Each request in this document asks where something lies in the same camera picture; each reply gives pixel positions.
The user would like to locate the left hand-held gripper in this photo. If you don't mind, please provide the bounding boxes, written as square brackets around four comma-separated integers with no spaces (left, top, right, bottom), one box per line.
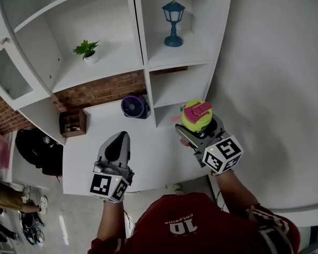
[89,131,135,203]

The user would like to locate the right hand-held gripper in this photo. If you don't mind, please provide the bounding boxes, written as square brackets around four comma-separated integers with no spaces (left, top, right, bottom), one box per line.
[174,114,244,175]

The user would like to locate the yellow can with pink lid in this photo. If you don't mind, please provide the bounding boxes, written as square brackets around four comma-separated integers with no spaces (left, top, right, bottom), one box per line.
[171,100,215,147]

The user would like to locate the white desk with hutch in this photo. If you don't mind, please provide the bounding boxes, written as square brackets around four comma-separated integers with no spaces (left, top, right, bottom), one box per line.
[0,0,234,147]

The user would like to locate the person's right forearm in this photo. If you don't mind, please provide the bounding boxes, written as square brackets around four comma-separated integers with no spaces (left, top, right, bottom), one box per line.
[214,169,260,218]

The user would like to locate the person's left forearm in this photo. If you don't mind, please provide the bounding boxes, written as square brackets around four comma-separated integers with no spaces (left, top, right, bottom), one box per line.
[96,201,127,242]

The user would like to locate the purple desk fan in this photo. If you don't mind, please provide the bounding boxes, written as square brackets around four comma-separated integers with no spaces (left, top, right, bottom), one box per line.
[121,94,151,120]

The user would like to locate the brown wooden organizer box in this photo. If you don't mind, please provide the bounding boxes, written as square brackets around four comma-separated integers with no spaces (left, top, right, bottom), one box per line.
[59,108,87,139]

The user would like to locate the dark brown chair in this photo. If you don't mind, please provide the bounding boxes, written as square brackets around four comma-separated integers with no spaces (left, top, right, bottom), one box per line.
[41,165,64,182]

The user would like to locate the black backpack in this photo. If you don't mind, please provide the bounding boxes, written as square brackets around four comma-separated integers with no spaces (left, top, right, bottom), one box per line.
[15,128,64,177]

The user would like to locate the person's red shirt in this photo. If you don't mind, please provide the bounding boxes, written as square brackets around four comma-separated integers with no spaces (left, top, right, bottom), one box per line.
[87,192,302,254]

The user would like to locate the small potted green plant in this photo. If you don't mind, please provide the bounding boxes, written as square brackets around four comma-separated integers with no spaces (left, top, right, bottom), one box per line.
[72,39,100,65]

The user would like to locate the blue lantern lamp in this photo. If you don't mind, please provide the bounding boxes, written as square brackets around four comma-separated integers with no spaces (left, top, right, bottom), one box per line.
[161,0,186,47]

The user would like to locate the white arched glass cabinet door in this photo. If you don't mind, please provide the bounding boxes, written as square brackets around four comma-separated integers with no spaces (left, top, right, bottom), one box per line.
[0,0,52,111]

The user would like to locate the black framed glass door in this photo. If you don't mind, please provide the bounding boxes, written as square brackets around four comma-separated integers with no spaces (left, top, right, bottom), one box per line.
[298,225,318,254]

